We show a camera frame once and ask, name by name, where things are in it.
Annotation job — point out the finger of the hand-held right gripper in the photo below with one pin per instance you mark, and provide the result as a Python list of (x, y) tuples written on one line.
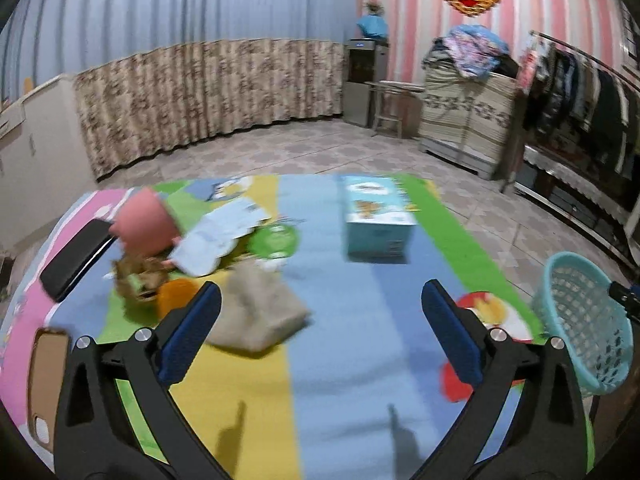
[(627, 300)]

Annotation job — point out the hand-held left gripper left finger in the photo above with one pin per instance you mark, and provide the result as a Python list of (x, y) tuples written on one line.
[(190, 330)]

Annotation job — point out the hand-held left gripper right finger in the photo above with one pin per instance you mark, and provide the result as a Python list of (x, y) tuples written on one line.
[(452, 327)]

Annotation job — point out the teal plastic basket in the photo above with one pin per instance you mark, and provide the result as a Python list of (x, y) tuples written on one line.
[(580, 320)]

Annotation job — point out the beige cloth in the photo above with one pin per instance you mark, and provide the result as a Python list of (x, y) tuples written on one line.
[(260, 310)]

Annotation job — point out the orange peel cup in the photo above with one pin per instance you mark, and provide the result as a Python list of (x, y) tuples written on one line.
[(175, 300)]

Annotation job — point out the brown nut shell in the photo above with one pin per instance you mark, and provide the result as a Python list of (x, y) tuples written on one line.
[(137, 280)]

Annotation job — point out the white paper packet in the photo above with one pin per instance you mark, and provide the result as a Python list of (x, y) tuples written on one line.
[(220, 232)]

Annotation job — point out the pink plastic cup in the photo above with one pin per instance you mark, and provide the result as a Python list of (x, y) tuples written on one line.
[(145, 225)]

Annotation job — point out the cartoon printed play mat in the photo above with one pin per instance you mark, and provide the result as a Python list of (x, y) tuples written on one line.
[(340, 360)]

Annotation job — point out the lace covered low bench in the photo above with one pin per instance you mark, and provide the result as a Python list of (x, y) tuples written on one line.
[(575, 185)]

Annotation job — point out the teal tissue box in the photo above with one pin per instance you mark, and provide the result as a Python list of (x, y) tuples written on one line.
[(377, 225)]

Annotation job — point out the black case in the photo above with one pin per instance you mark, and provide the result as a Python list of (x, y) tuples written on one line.
[(75, 262)]

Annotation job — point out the smartphone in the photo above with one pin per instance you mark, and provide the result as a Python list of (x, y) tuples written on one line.
[(47, 385)]

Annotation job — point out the metal clothes rack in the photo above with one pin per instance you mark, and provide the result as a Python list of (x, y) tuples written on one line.
[(515, 135)]

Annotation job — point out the hanging dark clothes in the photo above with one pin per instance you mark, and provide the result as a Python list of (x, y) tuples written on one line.
[(585, 100)]

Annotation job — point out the cloth covered cabinet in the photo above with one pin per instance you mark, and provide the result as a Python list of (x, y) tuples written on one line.
[(465, 115)]

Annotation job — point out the white cabinet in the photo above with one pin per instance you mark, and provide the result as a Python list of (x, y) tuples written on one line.
[(45, 160)]

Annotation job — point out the small side table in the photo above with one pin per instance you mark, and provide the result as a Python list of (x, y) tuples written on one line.
[(395, 105)]

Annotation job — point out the grey water dispenser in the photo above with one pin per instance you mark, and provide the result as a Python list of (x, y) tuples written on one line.
[(364, 85)]

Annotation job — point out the blue floral curtain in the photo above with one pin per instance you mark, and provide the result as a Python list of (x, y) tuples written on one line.
[(200, 60)]

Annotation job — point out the pile of clothes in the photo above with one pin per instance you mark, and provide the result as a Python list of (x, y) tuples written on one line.
[(472, 47)]

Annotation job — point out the blue cloth cover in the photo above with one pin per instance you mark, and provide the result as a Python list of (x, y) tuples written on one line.
[(372, 22)]

